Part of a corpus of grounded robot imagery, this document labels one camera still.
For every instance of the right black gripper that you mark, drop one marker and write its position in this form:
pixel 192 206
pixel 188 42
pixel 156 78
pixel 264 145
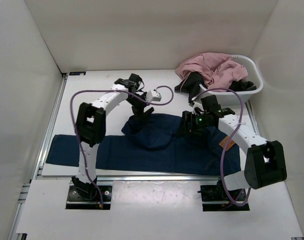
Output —
pixel 188 117

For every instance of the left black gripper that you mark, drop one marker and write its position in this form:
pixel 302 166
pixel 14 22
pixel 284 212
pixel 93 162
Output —
pixel 141 117

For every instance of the navy blue denim trousers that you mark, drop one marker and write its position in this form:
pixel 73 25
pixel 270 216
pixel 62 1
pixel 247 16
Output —
pixel 160 145

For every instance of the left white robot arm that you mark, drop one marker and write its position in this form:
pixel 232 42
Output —
pixel 90 127

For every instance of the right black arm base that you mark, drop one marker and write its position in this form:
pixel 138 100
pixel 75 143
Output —
pixel 214 199

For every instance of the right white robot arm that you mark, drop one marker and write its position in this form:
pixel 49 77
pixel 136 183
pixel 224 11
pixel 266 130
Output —
pixel 230 124

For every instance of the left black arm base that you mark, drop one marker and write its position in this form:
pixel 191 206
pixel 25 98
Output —
pixel 91 200

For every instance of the black garment with pink stripe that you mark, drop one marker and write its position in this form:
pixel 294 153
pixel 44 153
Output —
pixel 191 85

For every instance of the white plastic laundry basket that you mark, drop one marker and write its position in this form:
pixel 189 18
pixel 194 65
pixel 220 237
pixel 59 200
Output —
pixel 230 99

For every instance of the blue label sticker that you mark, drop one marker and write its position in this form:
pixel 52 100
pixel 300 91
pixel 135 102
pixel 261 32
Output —
pixel 77 73

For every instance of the white front panel board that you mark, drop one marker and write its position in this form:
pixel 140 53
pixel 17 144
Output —
pixel 167 210

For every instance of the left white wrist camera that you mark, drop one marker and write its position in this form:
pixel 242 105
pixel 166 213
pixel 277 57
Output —
pixel 153 96

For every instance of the left aluminium frame rail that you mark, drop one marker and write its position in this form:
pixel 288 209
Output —
pixel 42 153

